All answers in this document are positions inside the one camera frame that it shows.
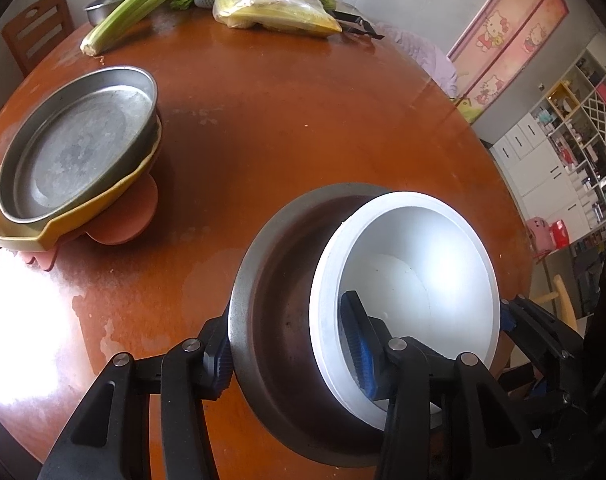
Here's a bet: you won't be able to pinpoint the round steel tray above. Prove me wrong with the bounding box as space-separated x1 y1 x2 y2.
0 65 159 225

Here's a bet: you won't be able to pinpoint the yellow shell-shaped plate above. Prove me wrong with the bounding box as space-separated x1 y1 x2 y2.
0 115 163 252

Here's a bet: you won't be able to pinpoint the red and white paper bowl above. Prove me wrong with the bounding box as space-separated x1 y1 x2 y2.
308 191 500 433

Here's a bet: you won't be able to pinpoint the small steel basin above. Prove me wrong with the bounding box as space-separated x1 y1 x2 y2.
83 0 144 26

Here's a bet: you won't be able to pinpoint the pink garment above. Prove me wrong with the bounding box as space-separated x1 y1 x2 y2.
370 22 458 98

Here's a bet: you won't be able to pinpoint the celery bunch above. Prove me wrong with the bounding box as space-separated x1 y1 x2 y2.
80 0 224 56

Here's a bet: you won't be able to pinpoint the light wooden chair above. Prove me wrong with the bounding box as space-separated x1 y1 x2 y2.
530 275 581 333

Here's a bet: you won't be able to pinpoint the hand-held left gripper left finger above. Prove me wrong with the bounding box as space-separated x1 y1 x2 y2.
37 317 234 480

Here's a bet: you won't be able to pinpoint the large steel bowl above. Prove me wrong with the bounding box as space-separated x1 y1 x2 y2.
228 182 449 468

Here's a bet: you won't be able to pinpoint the black tongs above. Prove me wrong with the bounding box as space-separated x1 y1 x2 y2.
330 9 386 41

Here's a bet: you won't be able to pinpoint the pink cartoon-shaped plate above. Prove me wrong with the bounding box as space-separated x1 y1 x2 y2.
18 152 160 272

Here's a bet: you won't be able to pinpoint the brown slatted wooden chair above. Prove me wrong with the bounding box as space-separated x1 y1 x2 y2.
0 0 76 78

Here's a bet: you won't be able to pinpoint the white shelf cabinet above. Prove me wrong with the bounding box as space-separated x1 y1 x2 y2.
488 47 606 261

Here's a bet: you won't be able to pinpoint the pink toy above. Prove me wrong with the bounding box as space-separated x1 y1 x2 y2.
527 215 554 256

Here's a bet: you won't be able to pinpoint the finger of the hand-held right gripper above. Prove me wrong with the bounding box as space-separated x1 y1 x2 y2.
498 365 574 411
499 294 591 376

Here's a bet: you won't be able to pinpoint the red box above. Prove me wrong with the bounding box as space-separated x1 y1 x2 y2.
550 219 572 250

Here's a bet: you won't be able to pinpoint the pink cartoon wardrobe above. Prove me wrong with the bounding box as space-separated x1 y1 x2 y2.
447 0 570 123

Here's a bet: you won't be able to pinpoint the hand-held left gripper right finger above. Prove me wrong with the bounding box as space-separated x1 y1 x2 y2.
339 290 556 480

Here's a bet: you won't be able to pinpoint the clear bag of yellow food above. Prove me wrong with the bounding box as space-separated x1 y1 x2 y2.
212 0 343 37

